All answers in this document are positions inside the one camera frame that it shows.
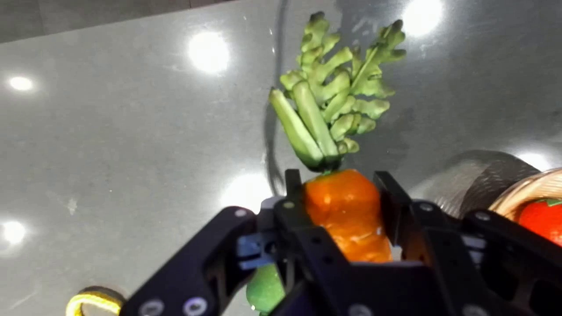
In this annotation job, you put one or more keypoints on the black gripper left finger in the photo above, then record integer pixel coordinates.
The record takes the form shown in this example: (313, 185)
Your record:
(294, 187)

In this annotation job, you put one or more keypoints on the green toy bell pepper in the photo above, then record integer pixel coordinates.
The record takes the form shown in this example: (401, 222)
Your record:
(266, 290)

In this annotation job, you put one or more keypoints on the yellow rubber toy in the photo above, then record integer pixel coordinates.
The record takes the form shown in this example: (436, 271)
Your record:
(97, 297)

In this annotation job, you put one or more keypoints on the woven wicker basket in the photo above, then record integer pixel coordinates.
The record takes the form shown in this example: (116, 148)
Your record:
(527, 194)

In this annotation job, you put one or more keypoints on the orange toy carrot green leaves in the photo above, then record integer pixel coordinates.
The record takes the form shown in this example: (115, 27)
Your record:
(345, 204)

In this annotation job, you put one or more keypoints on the red toy strawberry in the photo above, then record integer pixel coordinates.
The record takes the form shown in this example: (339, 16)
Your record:
(545, 222)

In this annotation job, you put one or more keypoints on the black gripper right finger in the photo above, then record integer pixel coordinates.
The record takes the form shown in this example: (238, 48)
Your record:
(394, 202)

